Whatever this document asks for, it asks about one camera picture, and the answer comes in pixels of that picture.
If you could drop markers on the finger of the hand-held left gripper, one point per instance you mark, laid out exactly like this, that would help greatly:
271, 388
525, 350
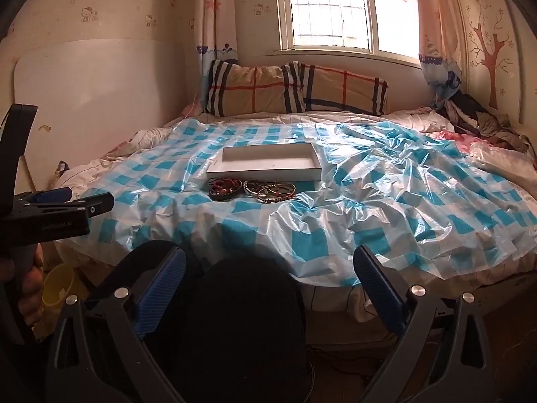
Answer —
98, 205
50, 195

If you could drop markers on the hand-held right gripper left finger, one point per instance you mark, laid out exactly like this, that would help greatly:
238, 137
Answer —
161, 285

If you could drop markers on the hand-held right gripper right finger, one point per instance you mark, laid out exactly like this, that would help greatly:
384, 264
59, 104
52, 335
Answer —
377, 289

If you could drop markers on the white shallow cardboard box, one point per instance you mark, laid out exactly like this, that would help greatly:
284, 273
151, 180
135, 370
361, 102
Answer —
268, 174

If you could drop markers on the person's left hand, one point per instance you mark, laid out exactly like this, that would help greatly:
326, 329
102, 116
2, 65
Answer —
32, 302

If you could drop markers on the yellow plastic cup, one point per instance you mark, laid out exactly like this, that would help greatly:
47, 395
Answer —
58, 287

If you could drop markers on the blue checkered plastic sheet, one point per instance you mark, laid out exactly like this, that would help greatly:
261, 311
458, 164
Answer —
377, 184

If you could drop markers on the beige plaid pillow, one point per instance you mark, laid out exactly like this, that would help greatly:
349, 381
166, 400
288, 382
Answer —
344, 92
251, 88

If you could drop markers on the pile of dark clothes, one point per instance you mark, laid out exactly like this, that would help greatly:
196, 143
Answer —
474, 113

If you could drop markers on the patterned curtain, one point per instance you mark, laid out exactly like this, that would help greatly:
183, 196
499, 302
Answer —
214, 16
436, 42

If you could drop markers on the window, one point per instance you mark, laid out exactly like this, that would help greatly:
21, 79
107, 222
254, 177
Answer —
331, 12

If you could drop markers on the tree wall sticker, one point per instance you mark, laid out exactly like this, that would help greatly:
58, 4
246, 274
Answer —
494, 54

